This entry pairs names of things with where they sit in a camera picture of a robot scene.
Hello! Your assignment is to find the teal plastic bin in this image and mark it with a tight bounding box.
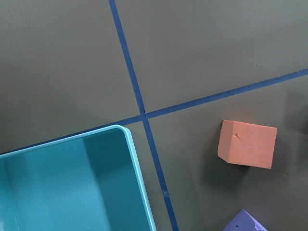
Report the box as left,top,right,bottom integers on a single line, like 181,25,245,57
0,125,156,231

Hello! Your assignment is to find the orange foam block left side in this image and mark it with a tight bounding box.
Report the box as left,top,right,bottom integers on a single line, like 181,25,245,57
218,120,277,169

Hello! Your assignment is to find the purple foam block left side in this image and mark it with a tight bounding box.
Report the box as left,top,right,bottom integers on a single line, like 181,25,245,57
223,209,267,231

